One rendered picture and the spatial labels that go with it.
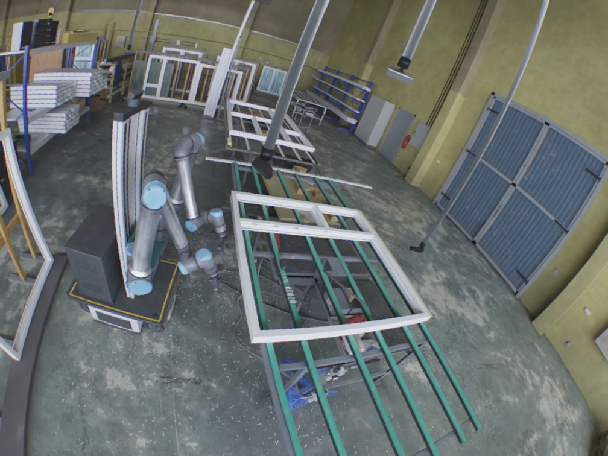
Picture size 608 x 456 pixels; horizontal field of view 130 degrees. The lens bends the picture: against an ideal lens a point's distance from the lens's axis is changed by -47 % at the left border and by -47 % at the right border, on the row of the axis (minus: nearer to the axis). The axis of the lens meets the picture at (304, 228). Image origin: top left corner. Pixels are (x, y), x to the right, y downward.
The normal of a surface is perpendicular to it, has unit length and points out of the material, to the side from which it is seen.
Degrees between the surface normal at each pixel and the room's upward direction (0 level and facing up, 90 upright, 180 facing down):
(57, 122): 90
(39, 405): 0
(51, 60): 86
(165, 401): 0
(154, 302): 0
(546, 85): 90
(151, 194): 83
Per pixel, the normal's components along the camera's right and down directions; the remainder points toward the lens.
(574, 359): -0.90, -0.10
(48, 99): 0.27, 0.63
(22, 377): 0.33, -0.77
